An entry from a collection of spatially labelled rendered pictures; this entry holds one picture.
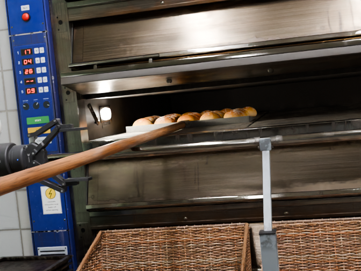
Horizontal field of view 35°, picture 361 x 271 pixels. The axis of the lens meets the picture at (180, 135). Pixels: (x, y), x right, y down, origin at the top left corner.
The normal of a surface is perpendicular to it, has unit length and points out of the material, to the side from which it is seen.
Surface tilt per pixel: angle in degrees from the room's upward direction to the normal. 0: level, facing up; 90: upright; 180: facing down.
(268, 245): 90
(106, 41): 70
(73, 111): 90
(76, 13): 90
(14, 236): 90
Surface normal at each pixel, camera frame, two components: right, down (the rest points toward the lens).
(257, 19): -0.22, -0.26
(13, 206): -0.20, 0.07
